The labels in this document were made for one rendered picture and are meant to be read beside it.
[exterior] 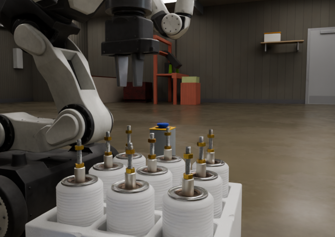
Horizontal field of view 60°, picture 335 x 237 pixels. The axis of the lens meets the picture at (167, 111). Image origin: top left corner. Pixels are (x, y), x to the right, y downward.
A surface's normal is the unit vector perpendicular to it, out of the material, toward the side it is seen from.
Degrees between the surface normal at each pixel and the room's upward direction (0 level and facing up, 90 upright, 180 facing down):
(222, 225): 0
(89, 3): 127
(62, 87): 90
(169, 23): 90
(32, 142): 90
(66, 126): 90
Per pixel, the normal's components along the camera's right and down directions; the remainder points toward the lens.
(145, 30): 0.87, 0.04
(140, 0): 0.62, 0.07
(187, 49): -0.36, 0.07
